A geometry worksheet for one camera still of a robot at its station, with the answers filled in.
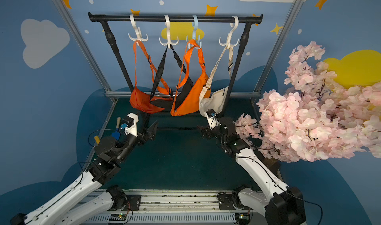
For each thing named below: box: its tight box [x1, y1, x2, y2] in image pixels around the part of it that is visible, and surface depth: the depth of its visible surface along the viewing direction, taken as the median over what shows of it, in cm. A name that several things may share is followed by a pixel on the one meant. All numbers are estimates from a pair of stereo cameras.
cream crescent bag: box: [199, 45, 234, 117], surface depth 90 cm
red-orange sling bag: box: [129, 40, 175, 113], surface depth 82 cm
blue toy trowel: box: [111, 116, 122, 141], surface depth 103 cm
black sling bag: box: [149, 45, 194, 111], surface depth 83 cm
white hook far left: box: [127, 14, 149, 42], surface depth 64 cm
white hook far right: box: [218, 15, 240, 50], surface depth 61 cm
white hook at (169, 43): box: [158, 14, 180, 49], surface depth 62 cm
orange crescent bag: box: [170, 39, 212, 117], surface depth 81 cm
